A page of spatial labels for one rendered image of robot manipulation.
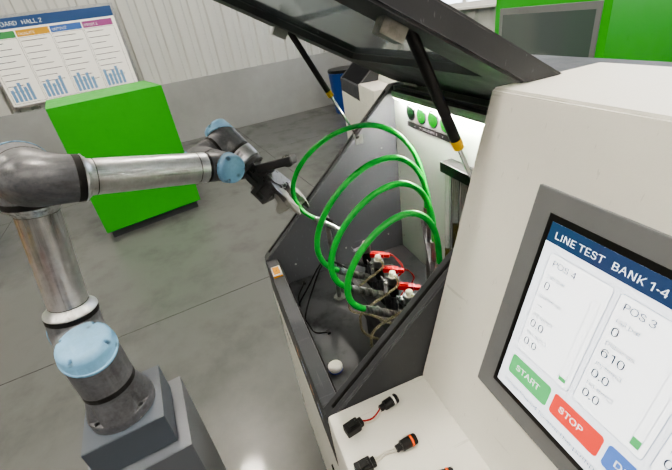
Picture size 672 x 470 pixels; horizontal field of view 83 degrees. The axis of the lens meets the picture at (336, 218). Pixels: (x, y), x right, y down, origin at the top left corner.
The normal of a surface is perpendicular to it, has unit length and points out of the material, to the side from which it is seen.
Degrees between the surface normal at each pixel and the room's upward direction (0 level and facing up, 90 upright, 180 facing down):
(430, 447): 0
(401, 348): 90
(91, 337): 8
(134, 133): 90
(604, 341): 76
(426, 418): 0
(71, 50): 90
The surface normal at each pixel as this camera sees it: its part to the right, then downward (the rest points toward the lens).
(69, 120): 0.58, 0.33
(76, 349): -0.04, -0.83
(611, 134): -0.93, 0.07
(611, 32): 0.36, 0.40
